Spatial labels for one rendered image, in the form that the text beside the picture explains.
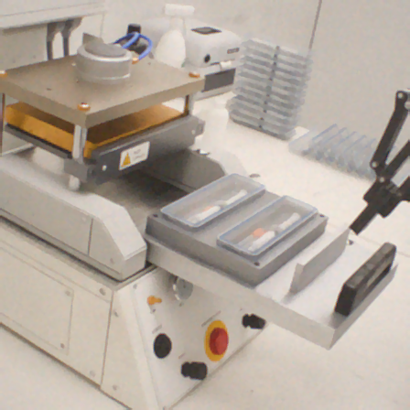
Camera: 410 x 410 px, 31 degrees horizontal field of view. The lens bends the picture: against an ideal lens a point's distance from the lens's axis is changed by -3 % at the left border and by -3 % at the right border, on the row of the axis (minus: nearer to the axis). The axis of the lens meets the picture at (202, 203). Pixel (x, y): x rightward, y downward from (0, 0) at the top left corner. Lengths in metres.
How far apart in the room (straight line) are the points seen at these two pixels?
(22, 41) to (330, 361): 0.68
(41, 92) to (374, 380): 0.65
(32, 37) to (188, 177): 0.32
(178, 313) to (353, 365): 0.32
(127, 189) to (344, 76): 2.42
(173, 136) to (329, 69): 2.47
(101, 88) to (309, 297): 0.39
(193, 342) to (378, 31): 2.52
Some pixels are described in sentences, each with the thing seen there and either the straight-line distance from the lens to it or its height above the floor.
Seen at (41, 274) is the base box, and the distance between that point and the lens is 1.03.
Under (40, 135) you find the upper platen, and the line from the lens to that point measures 1.05.
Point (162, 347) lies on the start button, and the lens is 0.99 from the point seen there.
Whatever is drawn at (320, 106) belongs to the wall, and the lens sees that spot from 3.58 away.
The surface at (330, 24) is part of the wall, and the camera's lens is 3.49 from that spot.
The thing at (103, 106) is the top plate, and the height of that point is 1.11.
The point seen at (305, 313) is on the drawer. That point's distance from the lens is 0.89.
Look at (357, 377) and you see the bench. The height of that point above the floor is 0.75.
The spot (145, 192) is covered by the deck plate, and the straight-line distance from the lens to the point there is 1.17.
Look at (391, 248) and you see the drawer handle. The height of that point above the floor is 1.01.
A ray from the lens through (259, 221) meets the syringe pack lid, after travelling 0.98.
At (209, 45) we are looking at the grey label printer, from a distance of 1.98.
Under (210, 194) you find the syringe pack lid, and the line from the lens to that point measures 1.03.
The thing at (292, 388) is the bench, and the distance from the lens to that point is 1.13.
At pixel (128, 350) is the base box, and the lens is 0.97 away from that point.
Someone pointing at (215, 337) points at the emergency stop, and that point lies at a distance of 1.09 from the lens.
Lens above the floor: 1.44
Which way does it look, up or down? 26 degrees down
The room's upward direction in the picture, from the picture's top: 11 degrees clockwise
